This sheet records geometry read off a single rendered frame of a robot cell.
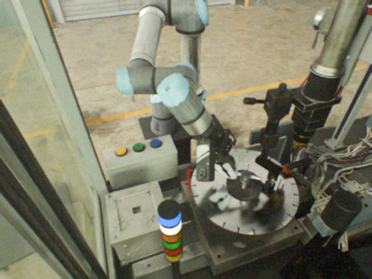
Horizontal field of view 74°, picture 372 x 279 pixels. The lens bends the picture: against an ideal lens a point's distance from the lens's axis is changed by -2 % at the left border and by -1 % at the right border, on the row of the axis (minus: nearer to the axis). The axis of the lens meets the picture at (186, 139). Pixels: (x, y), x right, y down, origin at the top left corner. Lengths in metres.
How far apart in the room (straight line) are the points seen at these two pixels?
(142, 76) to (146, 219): 0.42
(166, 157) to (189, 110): 0.42
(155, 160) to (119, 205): 0.24
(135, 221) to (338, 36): 0.70
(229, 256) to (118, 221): 0.34
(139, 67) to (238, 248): 0.59
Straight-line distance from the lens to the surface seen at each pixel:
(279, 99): 0.65
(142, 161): 0.96
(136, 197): 0.85
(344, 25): 0.63
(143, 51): 0.77
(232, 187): 0.78
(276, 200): 0.80
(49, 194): 0.45
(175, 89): 0.57
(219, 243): 0.81
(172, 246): 0.58
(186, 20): 0.98
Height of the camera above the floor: 1.57
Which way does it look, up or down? 41 degrees down
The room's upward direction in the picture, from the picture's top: 1 degrees counter-clockwise
